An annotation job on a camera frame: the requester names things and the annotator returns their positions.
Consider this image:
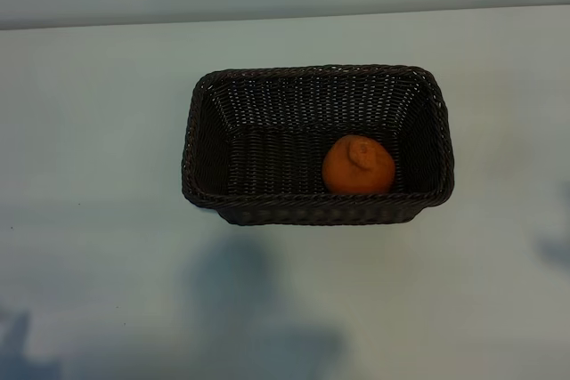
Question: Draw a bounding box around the dark brown wicker basket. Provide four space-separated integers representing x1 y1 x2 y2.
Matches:
180 63 456 226

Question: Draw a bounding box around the wrinkled orange fruit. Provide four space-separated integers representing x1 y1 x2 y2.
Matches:
321 134 396 195

